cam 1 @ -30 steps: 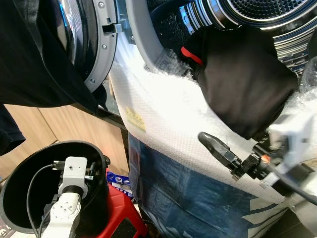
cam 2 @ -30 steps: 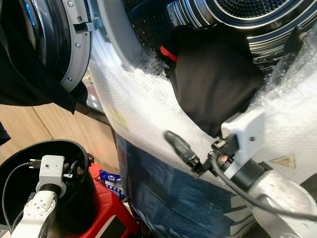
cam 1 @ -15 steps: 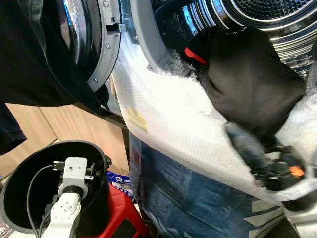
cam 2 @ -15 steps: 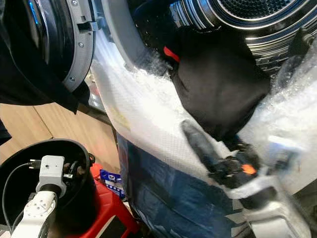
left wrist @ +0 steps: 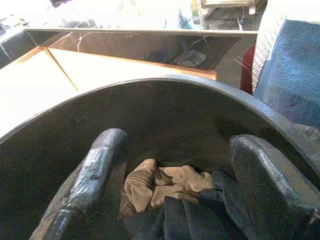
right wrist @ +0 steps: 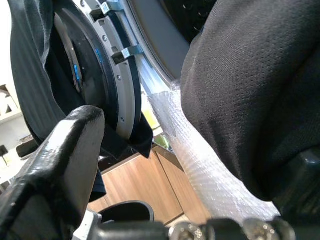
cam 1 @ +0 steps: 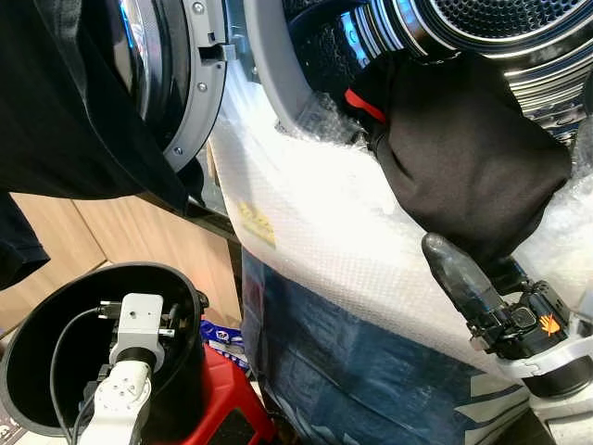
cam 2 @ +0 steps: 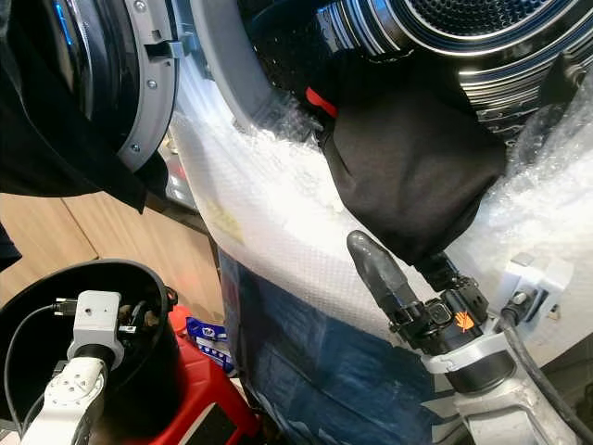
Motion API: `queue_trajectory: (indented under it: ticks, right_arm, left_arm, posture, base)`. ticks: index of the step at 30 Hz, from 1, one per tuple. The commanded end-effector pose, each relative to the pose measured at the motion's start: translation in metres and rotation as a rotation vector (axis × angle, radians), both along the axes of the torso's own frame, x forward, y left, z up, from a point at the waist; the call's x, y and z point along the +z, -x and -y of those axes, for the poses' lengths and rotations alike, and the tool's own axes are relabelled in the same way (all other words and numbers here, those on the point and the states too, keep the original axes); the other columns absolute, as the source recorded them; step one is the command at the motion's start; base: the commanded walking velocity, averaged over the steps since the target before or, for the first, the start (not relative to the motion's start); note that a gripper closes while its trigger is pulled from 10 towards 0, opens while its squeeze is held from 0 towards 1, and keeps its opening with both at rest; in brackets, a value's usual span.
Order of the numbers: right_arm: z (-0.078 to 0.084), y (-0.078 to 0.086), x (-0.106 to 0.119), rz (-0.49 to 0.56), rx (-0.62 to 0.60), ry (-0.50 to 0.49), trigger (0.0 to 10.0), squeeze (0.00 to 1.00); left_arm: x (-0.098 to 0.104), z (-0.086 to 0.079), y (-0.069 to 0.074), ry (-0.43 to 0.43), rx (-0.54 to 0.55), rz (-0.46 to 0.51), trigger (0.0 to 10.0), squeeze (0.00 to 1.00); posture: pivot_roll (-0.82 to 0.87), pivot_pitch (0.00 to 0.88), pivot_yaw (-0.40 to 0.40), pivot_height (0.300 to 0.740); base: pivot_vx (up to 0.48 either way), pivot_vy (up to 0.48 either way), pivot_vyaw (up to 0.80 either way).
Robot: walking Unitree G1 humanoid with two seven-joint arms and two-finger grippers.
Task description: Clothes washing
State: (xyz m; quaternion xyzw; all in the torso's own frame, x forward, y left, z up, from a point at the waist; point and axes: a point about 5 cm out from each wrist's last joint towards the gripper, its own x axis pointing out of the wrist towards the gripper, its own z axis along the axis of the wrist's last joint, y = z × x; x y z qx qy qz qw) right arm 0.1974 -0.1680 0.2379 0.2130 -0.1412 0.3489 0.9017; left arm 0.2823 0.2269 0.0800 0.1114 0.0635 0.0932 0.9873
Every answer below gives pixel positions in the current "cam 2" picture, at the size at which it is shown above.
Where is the red plastic stool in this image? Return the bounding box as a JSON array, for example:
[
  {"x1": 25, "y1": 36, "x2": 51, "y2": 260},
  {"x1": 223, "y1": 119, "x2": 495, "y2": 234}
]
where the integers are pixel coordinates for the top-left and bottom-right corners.
[{"x1": 120, "y1": 306, "x2": 260, "y2": 445}]

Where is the blue printed packaging sheet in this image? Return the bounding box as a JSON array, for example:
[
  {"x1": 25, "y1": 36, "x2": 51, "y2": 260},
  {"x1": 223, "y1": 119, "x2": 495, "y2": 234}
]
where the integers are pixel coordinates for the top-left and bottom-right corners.
[{"x1": 221, "y1": 250, "x2": 464, "y2": 445}]

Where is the black garment with red collar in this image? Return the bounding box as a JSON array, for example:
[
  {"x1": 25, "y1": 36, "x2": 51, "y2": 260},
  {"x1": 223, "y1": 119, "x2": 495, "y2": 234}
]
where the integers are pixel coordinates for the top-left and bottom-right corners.
[{"x1": 304, "y1": 46, "x2": 509, "y2": 265}]

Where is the yellow label sticker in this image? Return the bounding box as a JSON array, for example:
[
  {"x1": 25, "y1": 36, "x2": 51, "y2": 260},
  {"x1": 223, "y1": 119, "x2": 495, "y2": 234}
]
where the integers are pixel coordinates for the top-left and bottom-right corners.
[{"x1": 204, "y1": 199, "x2": 247, "y2": 245}]

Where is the black round plastic bucket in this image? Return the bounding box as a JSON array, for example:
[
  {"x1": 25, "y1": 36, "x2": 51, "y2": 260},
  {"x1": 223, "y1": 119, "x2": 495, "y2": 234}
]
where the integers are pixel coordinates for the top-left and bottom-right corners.
[{"x1": 0, "y1": 258, "x2": 182, "y2": 437}]

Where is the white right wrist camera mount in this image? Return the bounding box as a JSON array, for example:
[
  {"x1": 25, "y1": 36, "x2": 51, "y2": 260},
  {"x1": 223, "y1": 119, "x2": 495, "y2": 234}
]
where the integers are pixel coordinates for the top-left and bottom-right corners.
[{"x1": 422, "y1": 252, "x2": 577, "y2": 374}]

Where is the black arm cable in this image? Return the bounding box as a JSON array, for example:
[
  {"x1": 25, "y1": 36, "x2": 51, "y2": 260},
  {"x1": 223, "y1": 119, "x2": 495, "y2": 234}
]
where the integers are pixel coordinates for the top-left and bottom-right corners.
[
  {"x1": 500, "y1": 313, "x2": 593, "y2": 420},
  {"x1": 3, "y1": 301, "x2": 71, "y2": 437}
]

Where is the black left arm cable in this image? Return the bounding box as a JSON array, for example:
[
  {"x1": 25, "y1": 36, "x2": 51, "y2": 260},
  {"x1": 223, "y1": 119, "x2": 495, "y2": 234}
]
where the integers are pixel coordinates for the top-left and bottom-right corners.
[{"x1": 3, "y1": 301, "x2": 71, "y2": 437}]

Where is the grey round washer door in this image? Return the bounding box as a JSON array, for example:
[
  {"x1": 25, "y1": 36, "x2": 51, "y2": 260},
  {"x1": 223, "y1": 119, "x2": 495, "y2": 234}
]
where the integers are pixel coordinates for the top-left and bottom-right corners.
[{"x1": 56, "y1": 0, "x2": 196, "y2": 173}]

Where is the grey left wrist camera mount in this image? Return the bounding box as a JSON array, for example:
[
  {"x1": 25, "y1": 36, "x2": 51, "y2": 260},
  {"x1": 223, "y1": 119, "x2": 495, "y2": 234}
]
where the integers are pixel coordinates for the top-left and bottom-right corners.
[{"x1": 69, "y1": 290, "x2": 124, "y2": 367}]

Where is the grey rubber door gasket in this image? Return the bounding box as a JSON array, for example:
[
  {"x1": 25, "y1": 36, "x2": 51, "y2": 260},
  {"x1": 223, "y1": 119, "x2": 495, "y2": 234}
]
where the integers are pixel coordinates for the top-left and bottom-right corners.
[{"x1": 190, "y1": 0, "x2": 322, "y2": 142}]

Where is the chrome washer drum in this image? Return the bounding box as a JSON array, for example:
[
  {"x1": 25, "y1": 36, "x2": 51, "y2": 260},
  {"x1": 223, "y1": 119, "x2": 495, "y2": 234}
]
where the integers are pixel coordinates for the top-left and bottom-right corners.
[{"x1": 241, "y1": 0, "x2": 593, "y2": 142}]

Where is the blue and white packet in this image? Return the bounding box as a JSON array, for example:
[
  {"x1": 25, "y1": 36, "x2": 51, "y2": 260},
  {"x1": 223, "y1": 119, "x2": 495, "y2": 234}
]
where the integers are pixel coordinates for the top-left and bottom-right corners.
[{"x1": 185, "y1": 315, "x2": 235, "y2": 372}]

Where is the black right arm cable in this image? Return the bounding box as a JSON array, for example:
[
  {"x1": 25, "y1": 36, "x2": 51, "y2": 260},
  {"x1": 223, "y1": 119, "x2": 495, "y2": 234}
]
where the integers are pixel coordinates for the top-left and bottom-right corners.
[{"x1": 500, "y1": 313, "x2": 593, "y2": 420}]

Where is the black hanging cloth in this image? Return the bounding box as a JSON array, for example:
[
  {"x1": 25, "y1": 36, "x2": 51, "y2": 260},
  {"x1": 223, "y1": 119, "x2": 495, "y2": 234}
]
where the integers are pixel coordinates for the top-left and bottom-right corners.
[{"x1": 0, "y1": 0, "x2": 149, "y2": 272}]

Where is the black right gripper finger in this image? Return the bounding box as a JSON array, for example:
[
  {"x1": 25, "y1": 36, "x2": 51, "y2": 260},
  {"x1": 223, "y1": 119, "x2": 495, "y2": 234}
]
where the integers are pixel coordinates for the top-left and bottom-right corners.
[
  {"x1": 418, "y1": 251, "x2": 463, "y2": 291},
  {"x1": 346, "y1": 230, "x2": 423, "y2": 322}
]

